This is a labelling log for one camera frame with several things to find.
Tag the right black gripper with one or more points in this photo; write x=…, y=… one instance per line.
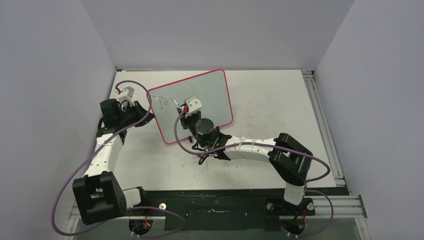
x=185, y=120

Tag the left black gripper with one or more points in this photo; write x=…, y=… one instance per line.
x=141, y=113

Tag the pink framed whiteboard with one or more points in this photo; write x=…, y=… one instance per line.
x=211, y=88

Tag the white whiteboard marker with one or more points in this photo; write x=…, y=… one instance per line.
x=177, y=104

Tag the red marker cap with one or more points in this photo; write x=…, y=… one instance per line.
x=202, y=159

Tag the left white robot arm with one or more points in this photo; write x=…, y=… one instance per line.
x=98, y=194

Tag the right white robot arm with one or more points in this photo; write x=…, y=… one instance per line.
x=289, y=158

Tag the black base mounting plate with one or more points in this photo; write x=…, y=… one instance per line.
x=223, y=210

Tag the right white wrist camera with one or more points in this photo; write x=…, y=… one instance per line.
x=193, y=105

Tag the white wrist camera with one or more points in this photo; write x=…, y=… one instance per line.
x=193, y=105
x=126, y=94

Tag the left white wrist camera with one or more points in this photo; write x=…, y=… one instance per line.
x=126, y=94

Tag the right aluminium rail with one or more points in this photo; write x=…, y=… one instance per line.
x=328, y=142

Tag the aluminium rail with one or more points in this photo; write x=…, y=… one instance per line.
x=328, y=142
x=347, y=206

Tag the front aluminium rail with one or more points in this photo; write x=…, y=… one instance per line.
x=347, y=206

